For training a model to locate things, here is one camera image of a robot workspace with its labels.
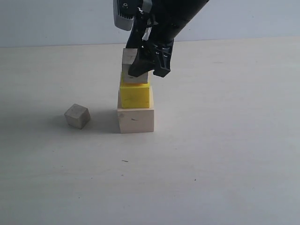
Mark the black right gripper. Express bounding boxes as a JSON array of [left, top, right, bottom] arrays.
[[126, 0, 208, 77]]

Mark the medium wooden cube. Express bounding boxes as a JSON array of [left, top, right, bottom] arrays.
[[121, 48, 149, 84]]

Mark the yellow cube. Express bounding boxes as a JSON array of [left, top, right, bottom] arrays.
[[119, 72, 150, 109]]

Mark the large wooden cube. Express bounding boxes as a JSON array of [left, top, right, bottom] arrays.
[[117, 86, 155, 134]]

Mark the small wooden cube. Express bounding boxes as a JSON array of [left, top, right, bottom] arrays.
[[64, 104, 90, 129]]

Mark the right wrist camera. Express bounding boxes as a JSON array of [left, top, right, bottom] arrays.
[[113, 0, 153, 31]]

